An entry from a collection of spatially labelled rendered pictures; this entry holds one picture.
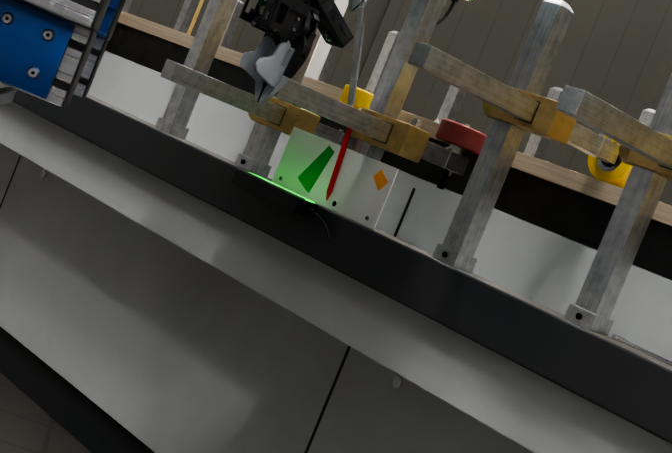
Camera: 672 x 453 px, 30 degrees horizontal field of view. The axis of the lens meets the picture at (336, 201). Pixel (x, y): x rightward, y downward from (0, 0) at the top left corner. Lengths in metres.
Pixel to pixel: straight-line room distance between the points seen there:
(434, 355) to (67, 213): 1.35
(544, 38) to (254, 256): 0.64
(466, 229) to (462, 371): 0.20
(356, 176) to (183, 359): 0.71
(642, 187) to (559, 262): 0.34
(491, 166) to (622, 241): 0.25
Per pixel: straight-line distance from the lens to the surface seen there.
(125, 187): 2.46
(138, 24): 2.93
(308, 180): 2.04
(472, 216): 1.81
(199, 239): 2.24
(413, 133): 1.93
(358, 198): 1.95
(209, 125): 2.64
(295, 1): 1.74
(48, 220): 3.02
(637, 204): 1.66
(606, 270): 1.66
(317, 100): 1.83
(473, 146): 2.05
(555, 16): 1.83
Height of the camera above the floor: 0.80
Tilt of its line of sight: 2 degrees down
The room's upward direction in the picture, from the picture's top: 22 degrees clockwise
